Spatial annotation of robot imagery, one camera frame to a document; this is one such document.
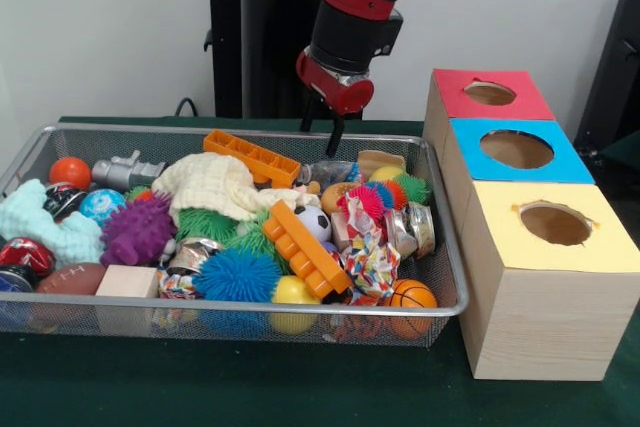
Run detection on small black white soccer ball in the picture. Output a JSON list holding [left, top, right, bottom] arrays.
[[296, 206, 334, 244]]

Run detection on crushed clear plastic bottle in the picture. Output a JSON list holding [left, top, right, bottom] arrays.
[[297, 160, 361, 188]]

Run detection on blue spiky ball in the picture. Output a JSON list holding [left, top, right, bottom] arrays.
[[192, 249, 282, 338]]

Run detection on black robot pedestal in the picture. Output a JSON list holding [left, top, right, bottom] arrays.
[[193, 0, 403, 120]]

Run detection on wooden box three holes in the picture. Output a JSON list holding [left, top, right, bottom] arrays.
[[425, 69, 640, 382]]

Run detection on crushed silver can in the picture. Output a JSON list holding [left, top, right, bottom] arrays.
[[392, 202, 438, 260]]

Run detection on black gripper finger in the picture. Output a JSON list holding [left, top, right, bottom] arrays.
[[300, 95, 323, 135], [324, 112, 347, 159]]

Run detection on orange toy brick round studs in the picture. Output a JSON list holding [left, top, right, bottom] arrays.
[[261, 200, 353, 302]]

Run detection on cream knitted cloth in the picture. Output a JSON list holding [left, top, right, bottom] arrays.
[[151, 152, 306, 225]]

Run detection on yellow ball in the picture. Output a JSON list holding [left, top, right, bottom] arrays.
[[268, 275, 322, 336]]

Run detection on dark green table cloth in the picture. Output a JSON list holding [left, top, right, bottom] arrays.
[[0, 115, 640, 427]]

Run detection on clear shallow mesh bin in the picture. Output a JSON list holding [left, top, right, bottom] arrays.
[[0, 123, 469, 348]]

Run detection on red orange ball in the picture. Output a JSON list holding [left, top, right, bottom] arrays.
[[48, 156, 93, 190]]

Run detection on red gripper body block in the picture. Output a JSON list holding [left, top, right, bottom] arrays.
[[295, 47, 376, 117]]

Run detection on long orange toy brick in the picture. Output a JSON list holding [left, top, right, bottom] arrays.
[[203, 129, 303, 189]]

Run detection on small orange basketball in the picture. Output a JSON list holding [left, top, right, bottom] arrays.
[[384, 278, 439, 338]]

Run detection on purple spiky ball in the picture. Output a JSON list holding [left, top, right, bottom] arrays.
[[100, 192, 179, 267]]

